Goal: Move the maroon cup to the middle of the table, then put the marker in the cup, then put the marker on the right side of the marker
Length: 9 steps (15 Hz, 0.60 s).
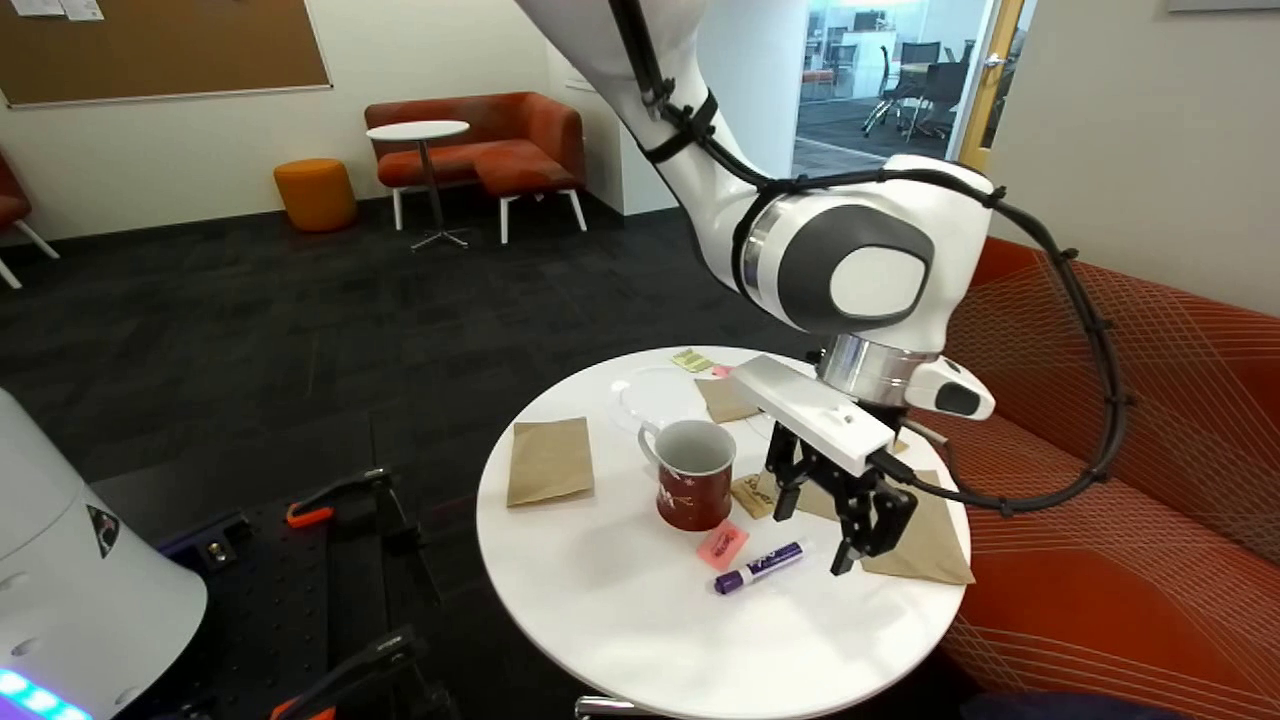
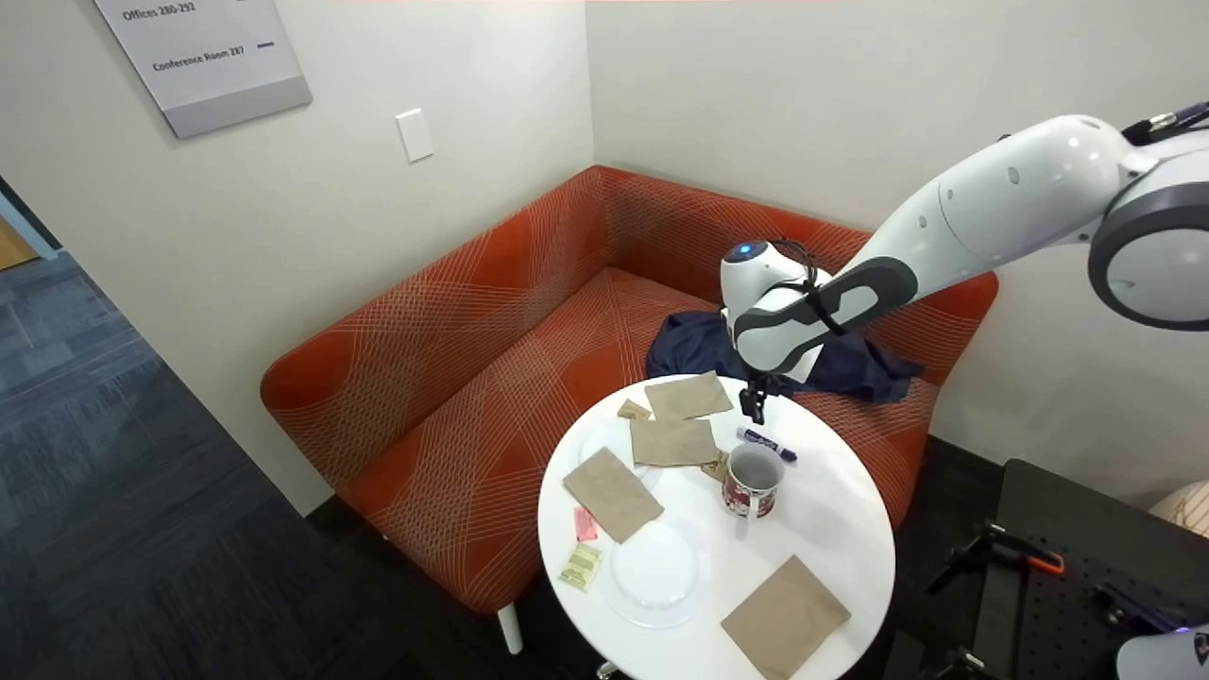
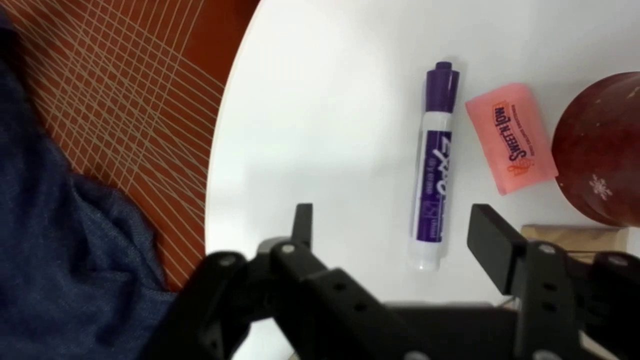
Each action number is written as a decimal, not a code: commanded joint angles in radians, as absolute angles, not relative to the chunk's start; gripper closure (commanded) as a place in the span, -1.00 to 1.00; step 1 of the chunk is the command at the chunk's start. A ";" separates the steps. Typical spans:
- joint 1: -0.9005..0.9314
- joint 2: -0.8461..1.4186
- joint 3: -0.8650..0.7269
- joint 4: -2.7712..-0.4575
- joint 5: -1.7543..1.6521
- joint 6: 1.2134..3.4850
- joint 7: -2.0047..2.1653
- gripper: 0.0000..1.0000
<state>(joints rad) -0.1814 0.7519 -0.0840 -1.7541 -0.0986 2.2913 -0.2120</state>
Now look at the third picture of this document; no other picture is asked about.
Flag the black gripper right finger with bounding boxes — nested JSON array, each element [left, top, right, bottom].
[[465, 203, 640, 360]]

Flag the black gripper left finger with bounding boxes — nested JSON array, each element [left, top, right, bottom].
[[135, 203, 415, 360]]

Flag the maroon white ceramic mug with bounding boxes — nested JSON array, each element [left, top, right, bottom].
[[549, 71, 640, 228]]

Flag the purple Expo marker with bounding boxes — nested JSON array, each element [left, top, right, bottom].
[[407, 59, 464, 275]]

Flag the brown sugar packet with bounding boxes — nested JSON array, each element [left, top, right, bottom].
[[518, 222, 629, 265]]

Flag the pink sweetener packet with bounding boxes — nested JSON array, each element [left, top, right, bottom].
[[464, 80, 560, 197]]

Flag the navy blue cloth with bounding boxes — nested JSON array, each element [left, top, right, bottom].
[[0, 13, 178, 360]]

